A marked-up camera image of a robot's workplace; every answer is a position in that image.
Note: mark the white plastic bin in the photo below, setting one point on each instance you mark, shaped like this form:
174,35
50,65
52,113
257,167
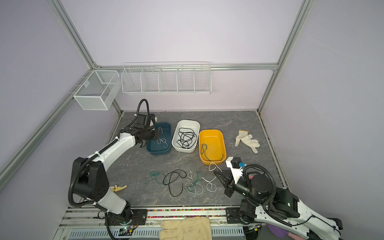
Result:
185,138

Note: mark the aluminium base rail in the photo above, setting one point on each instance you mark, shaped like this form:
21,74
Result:
93,218

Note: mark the yellow toy figure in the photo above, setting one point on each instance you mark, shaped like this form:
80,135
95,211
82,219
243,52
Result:
117,188

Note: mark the purple pink brush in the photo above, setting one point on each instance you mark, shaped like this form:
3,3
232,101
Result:
280,233

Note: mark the white knit glove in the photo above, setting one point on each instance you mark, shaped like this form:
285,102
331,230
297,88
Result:
248,140

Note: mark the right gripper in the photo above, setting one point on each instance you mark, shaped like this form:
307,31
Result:
229,185

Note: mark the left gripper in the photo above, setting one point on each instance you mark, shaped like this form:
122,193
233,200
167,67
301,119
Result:
156,136

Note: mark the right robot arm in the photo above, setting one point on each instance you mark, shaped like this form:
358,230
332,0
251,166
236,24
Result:
265,203

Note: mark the small white mesh basket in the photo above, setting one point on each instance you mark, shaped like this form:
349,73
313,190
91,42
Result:
99,90

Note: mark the long white wire basket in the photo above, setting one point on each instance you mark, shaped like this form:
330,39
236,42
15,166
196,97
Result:
167,78

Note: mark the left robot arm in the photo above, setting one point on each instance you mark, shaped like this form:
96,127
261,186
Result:
89,183

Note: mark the dark teal plastic bin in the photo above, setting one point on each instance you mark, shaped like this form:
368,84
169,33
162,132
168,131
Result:
163,145

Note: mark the yellow plastic bin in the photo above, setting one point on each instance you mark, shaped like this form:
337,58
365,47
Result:
212,147

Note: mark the beige leather glove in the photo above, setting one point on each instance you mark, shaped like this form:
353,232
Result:
195,228

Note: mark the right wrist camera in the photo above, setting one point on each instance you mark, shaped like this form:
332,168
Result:
236,166

